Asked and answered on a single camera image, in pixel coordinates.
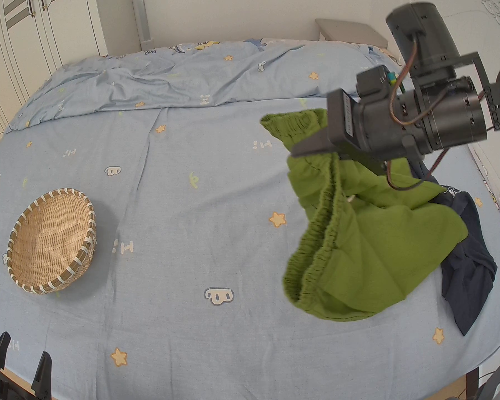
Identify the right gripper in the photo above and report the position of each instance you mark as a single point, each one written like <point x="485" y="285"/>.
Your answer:
<point x="379" y="131"/>

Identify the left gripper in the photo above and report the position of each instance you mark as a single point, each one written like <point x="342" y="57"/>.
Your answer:
<point x="0" y="383"/>

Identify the green shorts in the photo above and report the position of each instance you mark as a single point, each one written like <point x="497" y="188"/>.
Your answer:
<point x="379" y="244"/>

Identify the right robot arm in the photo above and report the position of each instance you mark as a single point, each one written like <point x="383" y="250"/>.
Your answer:
<point x="429" y="31"/>

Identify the round woven basket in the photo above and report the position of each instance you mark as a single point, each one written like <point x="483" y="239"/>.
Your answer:
<point x="46" y="240"/>

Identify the bed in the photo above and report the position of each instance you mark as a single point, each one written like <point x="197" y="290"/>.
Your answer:
<point x="191" y="223"/>

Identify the dark blue garment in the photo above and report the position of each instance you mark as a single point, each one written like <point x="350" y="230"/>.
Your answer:
<point x="471" y="281"/>

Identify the pale blue quilt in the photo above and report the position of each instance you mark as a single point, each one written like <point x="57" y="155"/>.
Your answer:
<point x="233" y="77"/>

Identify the grey bedside table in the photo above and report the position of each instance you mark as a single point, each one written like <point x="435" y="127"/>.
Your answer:
<point x="346" y="29"/>

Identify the white wardrobe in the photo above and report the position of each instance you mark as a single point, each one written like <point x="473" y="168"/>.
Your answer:
<point x="25" y="36"/>

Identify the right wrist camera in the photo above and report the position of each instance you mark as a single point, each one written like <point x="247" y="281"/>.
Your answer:
<point x="373" y="82"/>

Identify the grey wall pipe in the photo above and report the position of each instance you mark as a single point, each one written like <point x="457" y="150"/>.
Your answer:
<point x="139" y="11"/>

